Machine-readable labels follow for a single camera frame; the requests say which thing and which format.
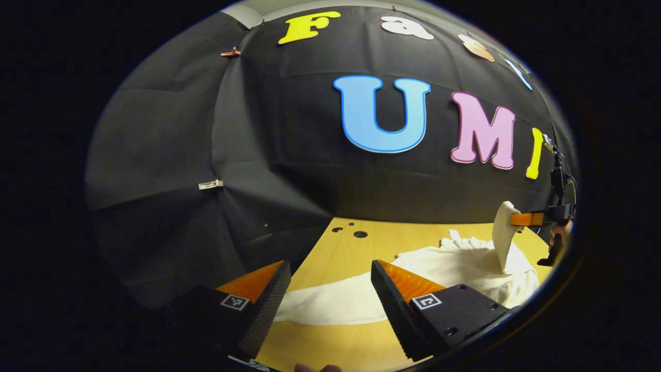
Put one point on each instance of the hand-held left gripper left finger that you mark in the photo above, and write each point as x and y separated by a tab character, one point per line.
266	310

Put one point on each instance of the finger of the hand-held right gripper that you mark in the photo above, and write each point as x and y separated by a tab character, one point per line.
526	219

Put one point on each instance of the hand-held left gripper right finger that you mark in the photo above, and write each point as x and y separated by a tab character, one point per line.
395	315

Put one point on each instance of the white zip sweatshirt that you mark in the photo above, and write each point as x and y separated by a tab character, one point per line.
439	268

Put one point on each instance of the small white clip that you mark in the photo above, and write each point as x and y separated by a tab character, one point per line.
210	184

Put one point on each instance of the black backdrop cloth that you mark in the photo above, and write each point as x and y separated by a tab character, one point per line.
289	155

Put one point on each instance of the small orange clip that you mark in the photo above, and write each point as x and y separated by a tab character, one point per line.
231	52

